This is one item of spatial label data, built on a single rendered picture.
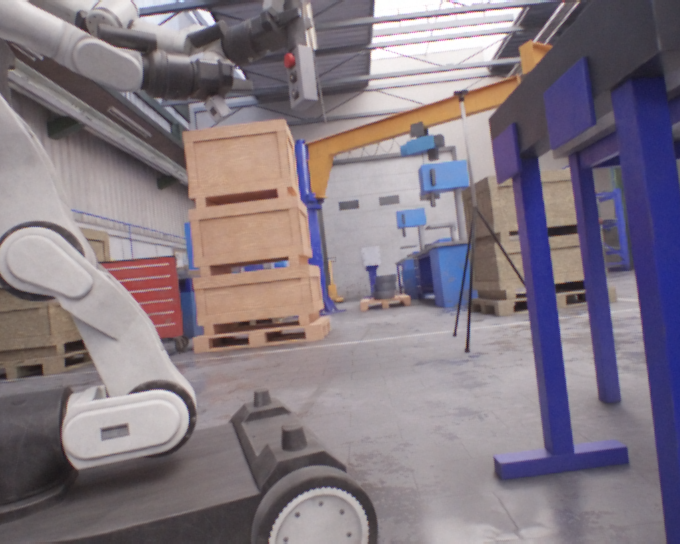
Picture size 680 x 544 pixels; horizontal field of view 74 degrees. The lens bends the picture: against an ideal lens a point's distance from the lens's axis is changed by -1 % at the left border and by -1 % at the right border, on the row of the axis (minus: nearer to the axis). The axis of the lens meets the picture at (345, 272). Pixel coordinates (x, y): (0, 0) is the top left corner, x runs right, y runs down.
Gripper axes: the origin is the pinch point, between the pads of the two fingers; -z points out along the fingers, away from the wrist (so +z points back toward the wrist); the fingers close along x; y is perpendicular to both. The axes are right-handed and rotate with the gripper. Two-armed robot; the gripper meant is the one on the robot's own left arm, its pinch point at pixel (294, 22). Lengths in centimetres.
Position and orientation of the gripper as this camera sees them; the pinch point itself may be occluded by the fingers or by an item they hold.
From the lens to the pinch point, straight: 119.6
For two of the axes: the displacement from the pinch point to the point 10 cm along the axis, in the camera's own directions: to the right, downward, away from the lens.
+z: -8.9, 1.1, 4.4
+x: -4.4, 0.3, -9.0
